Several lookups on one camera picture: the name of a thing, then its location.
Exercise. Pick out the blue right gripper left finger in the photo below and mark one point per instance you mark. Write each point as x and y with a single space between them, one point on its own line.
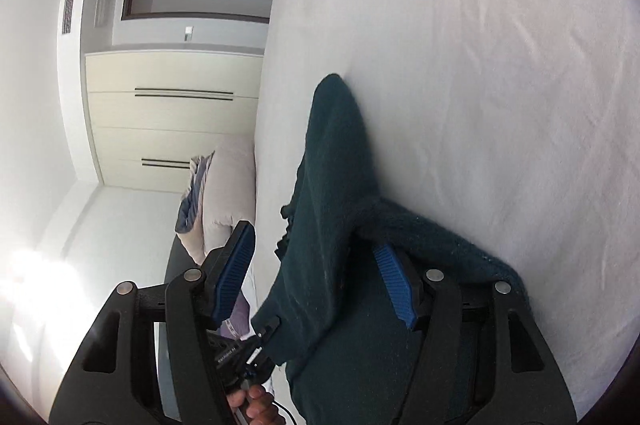
226 270

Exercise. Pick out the white bed sheet mattress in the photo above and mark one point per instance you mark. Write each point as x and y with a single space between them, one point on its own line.
513 123

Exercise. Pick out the person's left hand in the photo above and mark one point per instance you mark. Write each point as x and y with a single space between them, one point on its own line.
261 409

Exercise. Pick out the folded beige duvet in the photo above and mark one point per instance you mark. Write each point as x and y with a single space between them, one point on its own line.
221 193

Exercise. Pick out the small white wall switch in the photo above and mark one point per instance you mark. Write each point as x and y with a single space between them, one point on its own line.
188 33

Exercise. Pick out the cream wardrobe with black handles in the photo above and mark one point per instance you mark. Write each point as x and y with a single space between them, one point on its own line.
151 111

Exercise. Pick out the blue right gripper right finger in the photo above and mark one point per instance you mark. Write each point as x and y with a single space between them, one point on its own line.
403 290

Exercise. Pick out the dark green knit sweater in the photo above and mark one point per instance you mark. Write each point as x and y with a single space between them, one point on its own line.
347 357

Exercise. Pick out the purple patterned pillow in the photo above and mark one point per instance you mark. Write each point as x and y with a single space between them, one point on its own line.
238 325

